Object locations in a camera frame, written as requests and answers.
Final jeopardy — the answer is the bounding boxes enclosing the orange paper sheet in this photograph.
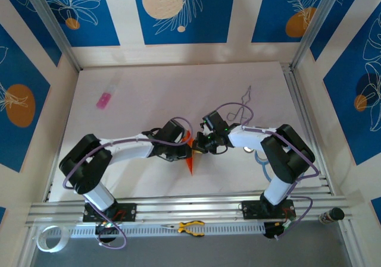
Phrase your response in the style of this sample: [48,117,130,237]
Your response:
[180,131,198,176]

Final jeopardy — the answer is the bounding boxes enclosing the metal forceps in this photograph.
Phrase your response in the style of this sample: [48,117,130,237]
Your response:
[227,85,254,122]

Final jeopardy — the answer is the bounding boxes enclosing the blue stethoscope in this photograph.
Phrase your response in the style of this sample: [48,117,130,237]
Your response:
[243,146,305,186]

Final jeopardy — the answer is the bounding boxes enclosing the dark capped bottle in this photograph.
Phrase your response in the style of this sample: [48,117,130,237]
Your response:
[318,207,345,225]

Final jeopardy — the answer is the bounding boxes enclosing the clear tape roll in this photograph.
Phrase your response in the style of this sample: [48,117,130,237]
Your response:
[36,225,68,253]

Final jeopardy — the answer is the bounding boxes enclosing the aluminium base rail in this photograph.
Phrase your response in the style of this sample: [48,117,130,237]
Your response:
[25,192,354,228]

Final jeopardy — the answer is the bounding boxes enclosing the yellow-handled pliers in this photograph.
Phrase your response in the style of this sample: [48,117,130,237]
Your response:
[160,220,206,237]

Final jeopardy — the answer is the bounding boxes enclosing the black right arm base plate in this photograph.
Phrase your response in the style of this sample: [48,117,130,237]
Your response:
[241,200,296,220]

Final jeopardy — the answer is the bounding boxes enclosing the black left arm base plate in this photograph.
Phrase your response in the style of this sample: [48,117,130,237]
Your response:
[82,203,138,223]

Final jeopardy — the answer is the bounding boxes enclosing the white slotted cable duct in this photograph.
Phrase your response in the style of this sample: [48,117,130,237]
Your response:
[44,221,266,238]

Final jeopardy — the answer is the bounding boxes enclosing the aluminium side rail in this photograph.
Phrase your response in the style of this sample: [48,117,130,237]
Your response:
[281,64,333,195]

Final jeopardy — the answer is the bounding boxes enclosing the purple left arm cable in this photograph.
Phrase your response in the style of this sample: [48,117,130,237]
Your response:
[63,117,193,250]

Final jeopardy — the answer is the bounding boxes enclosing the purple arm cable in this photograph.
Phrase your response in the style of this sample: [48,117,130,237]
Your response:
[63,117,193,250]
[213,102,320,241]

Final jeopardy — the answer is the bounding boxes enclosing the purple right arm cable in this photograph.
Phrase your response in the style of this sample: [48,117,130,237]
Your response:
[213,102,320,241]

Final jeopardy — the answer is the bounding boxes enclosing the aluminium frame post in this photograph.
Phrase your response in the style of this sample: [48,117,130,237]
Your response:
[290,0,348,68]
[22,0,83,71]

